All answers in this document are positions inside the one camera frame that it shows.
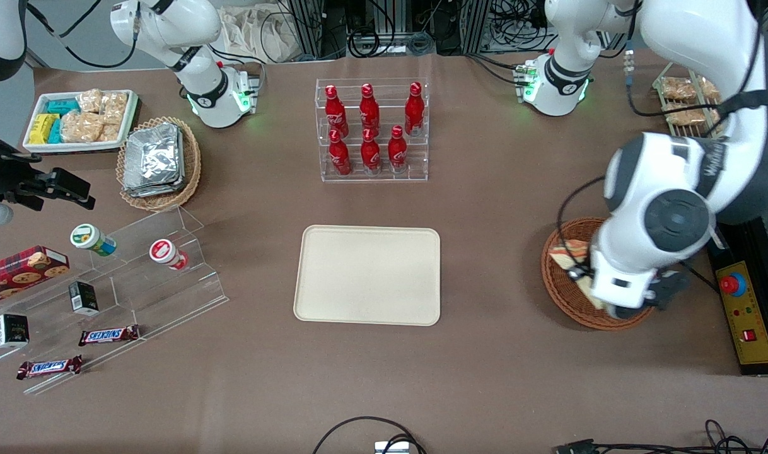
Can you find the small black box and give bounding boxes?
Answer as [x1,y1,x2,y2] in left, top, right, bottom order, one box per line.
[68,281,100,317]
[0,313,30,349]

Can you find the clear acrylic stepped stand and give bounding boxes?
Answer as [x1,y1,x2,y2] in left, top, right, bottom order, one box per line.
[0,205,230,396]

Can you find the oval light wicker basket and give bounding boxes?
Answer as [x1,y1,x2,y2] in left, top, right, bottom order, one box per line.
[116,117,202,212]

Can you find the yellow snack pack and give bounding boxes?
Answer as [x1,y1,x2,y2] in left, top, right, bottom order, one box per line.
[29,113,59,145]

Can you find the yellow control box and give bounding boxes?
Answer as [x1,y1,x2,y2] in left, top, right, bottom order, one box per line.
[714,260,768,367]

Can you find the beige cloth bag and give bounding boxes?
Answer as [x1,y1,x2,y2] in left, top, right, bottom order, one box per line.
[218,5,300,64]

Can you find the round brown wicker basket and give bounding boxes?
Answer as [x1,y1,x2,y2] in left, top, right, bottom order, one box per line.
[541,218,656,331]

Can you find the red lidded cup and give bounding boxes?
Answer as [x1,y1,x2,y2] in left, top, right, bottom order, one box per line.
[149,238,190,271]

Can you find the triangular sandwich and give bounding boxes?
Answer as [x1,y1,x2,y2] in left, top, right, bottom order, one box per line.
[548,239,607,310]

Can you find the green lidded cup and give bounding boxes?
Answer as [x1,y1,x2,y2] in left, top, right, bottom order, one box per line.
[69,223,117,257]

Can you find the brown Snickers bar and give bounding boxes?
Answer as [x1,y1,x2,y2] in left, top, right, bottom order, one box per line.
[16,355,83,380]
[78,324,141,347]

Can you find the aluminium frame post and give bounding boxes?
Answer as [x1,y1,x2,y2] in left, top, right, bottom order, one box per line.
[288,0,325,61]
[465,0,493,55]

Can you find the white rectangular snack tray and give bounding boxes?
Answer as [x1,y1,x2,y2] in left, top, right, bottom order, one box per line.
[23,89,139,154]

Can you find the tangled black cables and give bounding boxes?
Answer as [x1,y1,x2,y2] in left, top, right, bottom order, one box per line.
[485,0,559,52]

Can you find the black cable with connector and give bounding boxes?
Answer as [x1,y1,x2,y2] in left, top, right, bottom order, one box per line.
[553,419,768,454]

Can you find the beige plastic tray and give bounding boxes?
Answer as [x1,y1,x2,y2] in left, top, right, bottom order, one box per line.
[293,225,442,327]

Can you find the white wire rack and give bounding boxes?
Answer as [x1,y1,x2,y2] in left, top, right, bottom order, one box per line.
[651,62,731,139]

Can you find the black cable bundle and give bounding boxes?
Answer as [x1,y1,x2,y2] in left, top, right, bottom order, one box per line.
[345,0,436,59]

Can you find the red cookie box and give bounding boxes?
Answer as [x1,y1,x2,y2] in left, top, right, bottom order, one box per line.
[0,245,70,308]

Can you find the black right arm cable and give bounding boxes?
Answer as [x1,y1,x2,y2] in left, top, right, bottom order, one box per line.
[26,0,140,70]

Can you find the silver foil packet stack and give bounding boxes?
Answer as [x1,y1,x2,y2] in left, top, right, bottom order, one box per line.
[123,122,187,198]

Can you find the clear acrylic bottle rack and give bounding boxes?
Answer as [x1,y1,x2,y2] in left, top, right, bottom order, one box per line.
[315,78,429,183]

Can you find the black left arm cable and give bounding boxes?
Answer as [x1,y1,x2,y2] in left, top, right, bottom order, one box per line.
[556,175,607,273]

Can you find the red cola bottle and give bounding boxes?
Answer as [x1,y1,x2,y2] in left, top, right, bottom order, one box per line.
[387,125,409,173]
[324,84,349,137]
[404,82,425,137]
[329,129,352,177]
[361,128,382,175]
[359,83,381,134]

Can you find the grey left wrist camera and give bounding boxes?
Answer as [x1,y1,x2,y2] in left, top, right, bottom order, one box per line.
[608,270,692,320]

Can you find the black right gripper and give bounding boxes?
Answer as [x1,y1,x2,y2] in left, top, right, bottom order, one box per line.
[0,117,96,212]

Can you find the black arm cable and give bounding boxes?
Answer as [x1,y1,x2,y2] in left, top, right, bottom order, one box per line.
[556,175,607,273]
[26,0,140,70]

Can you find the looped black table cable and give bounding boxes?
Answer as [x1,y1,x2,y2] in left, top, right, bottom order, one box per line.
[312,416,427,454]

